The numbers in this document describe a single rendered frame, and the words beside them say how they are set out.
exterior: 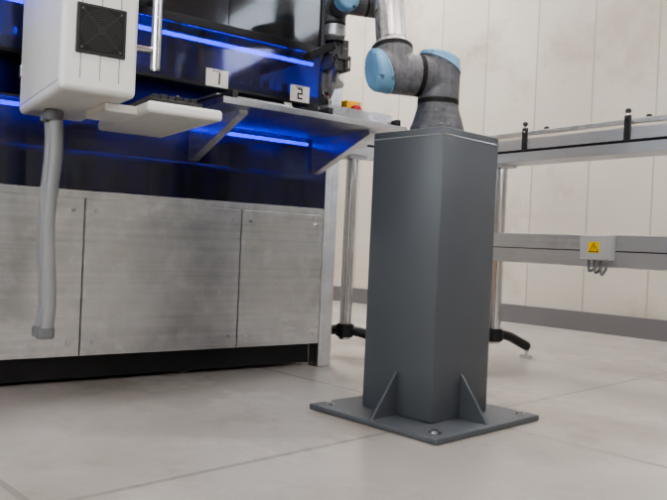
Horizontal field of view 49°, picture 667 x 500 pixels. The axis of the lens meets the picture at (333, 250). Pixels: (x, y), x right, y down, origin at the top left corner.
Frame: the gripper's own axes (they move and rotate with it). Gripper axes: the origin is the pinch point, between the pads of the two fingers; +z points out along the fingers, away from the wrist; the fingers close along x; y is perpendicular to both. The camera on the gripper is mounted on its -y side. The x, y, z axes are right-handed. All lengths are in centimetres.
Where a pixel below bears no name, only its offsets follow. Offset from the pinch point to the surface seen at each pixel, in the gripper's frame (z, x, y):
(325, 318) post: 82, 15, 15
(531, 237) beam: 47, -19, 90
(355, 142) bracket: 17.4, -11.2, 5.3
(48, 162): 34, -5, -95
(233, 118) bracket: 16.4, -15.5, -44.6
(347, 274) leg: 65, 31, 36
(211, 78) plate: -1.3, 15.2, -37.5
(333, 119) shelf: 13.6, -24.6, -14.4
